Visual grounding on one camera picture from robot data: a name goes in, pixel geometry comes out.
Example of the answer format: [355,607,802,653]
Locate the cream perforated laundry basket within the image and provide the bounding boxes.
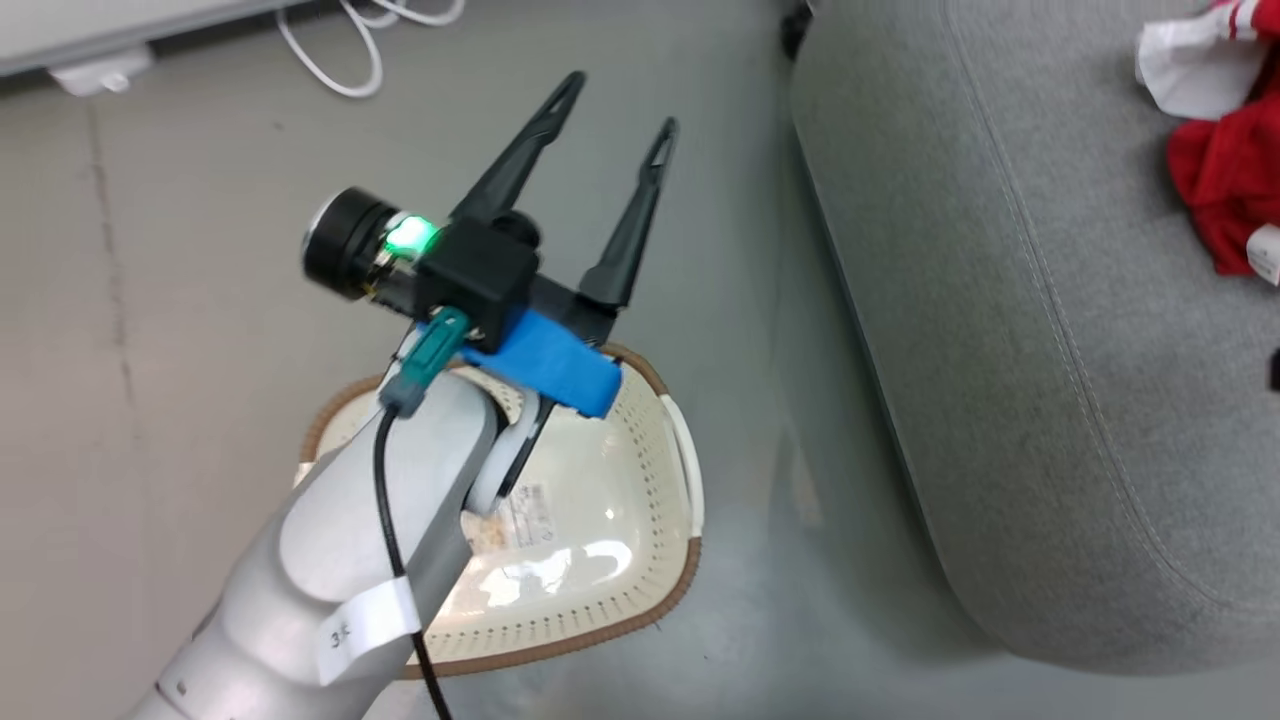
[297,343,707,682]

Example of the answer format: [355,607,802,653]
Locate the wide white partition panel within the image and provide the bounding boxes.
[0,0,291,79]

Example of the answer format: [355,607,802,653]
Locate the white paper tag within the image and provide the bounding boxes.
[314,577,422,687]

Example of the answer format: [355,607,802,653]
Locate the looped white cable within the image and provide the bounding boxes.
[275,0,468,100]

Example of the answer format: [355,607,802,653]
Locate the white power adapter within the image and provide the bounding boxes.
[47,45,155,98]

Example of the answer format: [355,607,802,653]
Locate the grey fabric sofa seat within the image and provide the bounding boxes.
[788,0,1280,673]

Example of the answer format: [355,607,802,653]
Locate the red shorts with white stripe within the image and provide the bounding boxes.
[1166,85,1280,288]

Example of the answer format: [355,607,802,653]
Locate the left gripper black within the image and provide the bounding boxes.
[303,70,681,347]

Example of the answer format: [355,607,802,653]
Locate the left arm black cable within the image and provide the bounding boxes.
[374,308,472,720]

